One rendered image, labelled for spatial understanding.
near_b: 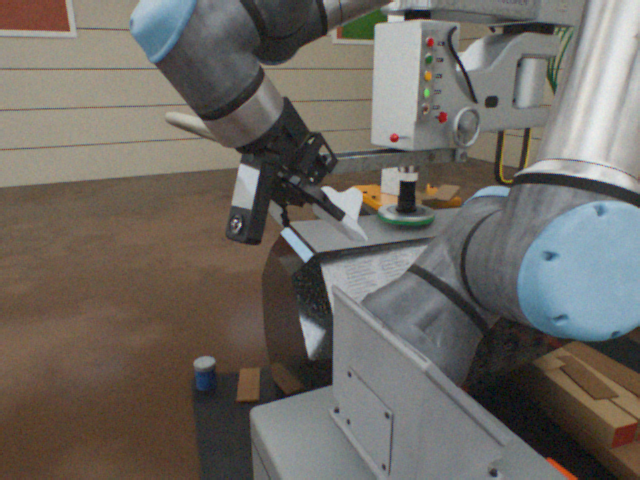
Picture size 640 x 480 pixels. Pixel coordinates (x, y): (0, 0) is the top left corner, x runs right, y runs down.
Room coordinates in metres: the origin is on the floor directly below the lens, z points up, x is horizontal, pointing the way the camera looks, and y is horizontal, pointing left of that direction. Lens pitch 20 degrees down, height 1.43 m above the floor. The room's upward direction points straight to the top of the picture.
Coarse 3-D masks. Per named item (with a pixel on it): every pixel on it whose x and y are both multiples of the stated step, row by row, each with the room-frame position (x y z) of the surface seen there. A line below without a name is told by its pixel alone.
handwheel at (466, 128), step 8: (464, 112) 1.72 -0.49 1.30; (472, 112) 1.75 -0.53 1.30; (456, 120) 1.70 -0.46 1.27; (472, 120) 1.75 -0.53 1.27; (480, 120) 1.77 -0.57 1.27; (456, 128) 1.70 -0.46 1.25; (464, 128) 1.72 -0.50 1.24; (472, 128) 1.74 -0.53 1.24; (480, 128) 1.77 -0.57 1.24; (456, 136) 1.70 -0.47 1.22; (464, 136) 1.74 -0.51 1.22; (456, 144) 1.71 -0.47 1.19; (464, 144) 1.73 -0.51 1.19; (472, 144) 1.75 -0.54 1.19
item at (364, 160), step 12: (336, 156) 1.66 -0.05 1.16; (348, 156) 1.69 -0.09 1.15; (360, 156) 1.58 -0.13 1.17; (372, 156) 1.61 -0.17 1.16; (384, 156) 1.64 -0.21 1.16; (396, 156) 1.67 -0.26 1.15; (408, 156) 1.71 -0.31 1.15; (420, 156) 1.74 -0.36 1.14; (432, 156) 1.77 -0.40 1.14; (444, 156) 1.82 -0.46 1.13; (336, 168) 1.52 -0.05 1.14; (348, 168) 1.55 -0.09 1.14; (360, 168) 1.58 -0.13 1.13; (372, 168) 1.61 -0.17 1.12; (384, 168) 1.64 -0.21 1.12
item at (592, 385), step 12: (540, 360) 1.86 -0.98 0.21; (552, 360) 1.86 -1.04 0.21; (564, 360) 1.86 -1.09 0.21; (576, 360) 1.86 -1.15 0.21; (564, 372) 1.78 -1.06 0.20; (576, 372) 1.77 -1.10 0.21; (588, 372) 1.77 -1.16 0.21; (588, 384) 1.68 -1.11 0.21; (600, 384) 1.68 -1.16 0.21; (600, 396) 1.60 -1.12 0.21; (612, 396) 1.60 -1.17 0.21
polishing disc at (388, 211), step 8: (384, 208) 1.82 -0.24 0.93; (392, 208) 1.82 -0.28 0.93; (424, 208) 1.82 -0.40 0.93; (384, 216) 1.74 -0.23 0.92; (392, 216) 1.71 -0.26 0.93; (400, 216) 1.71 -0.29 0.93; (408, 216) 1.71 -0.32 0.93; (416, 216) 1.71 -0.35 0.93; (424, 216) 1.71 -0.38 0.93; (432, 216) 1.74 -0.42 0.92
